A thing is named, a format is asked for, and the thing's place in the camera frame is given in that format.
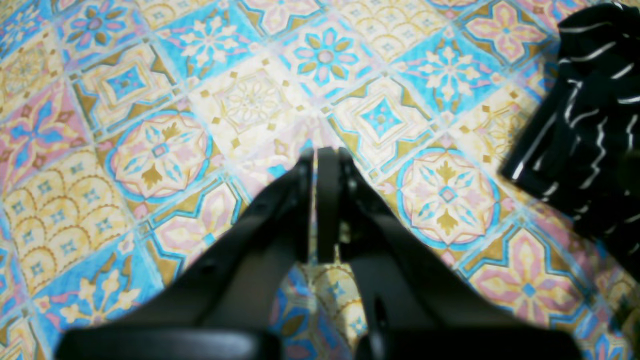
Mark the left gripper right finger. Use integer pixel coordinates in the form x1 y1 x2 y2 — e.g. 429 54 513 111
317 147 582 360

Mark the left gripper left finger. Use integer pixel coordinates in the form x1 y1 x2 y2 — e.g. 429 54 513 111
55 149 314 360

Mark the navy white striped T-shirt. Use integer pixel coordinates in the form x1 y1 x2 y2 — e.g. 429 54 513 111
500 2 640 280

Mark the patterned pastel tablecloth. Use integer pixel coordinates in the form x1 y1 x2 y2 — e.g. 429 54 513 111
0 0 639 360

